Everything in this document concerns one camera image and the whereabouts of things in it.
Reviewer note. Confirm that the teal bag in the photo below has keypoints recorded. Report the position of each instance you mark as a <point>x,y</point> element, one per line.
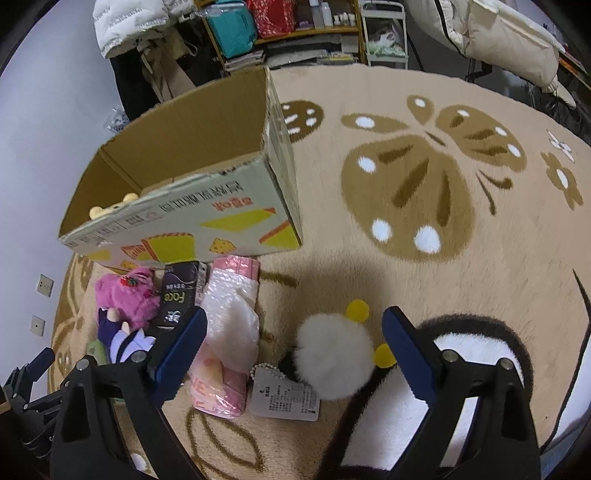
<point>233,27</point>

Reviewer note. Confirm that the clear plastic bag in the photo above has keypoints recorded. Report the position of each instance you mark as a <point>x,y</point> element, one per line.
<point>115,121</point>

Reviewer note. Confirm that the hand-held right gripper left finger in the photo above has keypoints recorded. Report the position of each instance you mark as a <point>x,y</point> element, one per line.
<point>179,357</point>

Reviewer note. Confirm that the wooden shelf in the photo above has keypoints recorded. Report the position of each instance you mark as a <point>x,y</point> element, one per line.
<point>304,34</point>

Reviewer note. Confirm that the white trolley cart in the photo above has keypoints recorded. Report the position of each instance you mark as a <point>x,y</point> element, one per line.
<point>385,41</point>

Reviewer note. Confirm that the pink plush toy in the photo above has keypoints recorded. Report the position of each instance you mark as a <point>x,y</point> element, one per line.
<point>124,300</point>

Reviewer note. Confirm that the stack of books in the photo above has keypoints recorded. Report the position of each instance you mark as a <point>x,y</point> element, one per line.
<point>244,60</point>

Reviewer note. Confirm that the red bag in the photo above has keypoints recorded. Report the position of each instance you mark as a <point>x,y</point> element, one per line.
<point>270,16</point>

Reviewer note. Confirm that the yellow plush toy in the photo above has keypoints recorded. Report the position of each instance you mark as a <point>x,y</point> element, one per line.
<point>104,211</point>

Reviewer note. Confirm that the white fluffy plush with tag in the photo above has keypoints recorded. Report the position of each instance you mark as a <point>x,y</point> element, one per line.
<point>334,355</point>

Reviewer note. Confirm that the beige hanging garment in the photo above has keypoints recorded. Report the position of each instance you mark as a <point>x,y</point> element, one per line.
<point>168,69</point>

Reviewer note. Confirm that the black packet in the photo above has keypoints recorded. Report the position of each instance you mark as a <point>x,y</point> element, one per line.
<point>178,286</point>

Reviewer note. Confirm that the beige patterned rug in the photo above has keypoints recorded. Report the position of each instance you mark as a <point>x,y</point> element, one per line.
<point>332,207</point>

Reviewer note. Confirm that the white down jacket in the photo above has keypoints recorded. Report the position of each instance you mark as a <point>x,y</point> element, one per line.
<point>134,23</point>

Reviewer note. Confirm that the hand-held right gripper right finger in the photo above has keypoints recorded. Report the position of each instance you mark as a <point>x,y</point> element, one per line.
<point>411,357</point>

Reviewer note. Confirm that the dark hanging garment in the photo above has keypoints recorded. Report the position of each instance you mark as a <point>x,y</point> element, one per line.
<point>131,83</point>

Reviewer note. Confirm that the white bottle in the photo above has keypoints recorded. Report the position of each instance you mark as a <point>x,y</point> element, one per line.
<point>321,13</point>

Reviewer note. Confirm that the white wall socket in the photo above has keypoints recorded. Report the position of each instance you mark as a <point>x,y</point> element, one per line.
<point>37,325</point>
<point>45,285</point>

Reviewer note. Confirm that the green round object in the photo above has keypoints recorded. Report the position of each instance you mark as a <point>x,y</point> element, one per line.
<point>98,350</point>

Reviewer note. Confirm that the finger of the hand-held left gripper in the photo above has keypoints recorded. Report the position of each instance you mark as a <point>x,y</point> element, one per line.
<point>34,367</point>
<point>34,424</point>

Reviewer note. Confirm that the purple-haired plush doll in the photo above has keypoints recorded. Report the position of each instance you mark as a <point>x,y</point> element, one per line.
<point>122,342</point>

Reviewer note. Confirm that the printed cardboard box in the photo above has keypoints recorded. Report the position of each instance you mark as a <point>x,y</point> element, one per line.
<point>221,138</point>

